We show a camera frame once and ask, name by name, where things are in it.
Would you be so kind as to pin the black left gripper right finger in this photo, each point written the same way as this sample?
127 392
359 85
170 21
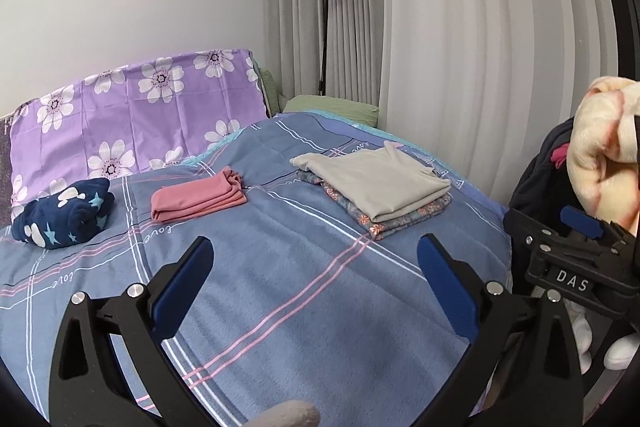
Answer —
545 385

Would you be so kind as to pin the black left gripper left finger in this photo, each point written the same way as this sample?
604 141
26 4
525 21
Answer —
87 385

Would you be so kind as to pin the cream pink fleece garment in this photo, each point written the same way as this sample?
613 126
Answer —
602 158

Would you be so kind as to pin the beige grey shirt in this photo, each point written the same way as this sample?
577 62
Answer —
384 184

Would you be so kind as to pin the white gloved right hand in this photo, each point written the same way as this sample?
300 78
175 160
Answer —
593 332

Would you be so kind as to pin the navy star fleece garment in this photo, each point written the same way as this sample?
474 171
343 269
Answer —
70 217

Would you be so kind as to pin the folded pink garment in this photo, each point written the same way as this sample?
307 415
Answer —
198 198

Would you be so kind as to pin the blue plaid bedsheet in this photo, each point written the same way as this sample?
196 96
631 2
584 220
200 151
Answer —
300 303

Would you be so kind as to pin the grey white curtains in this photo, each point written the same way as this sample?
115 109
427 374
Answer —
478 83

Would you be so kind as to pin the purple floral pillow cover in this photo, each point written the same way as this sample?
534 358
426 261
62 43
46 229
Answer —
131 119

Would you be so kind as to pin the green pillow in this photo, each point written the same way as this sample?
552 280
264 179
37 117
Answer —
277 103

